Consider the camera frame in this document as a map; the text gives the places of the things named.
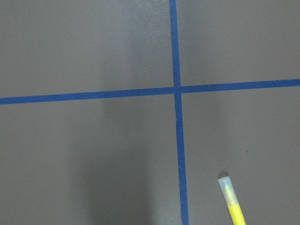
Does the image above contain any yellow highlighter pen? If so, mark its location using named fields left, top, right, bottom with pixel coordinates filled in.
left=218, top=176, right=247, bottom=225

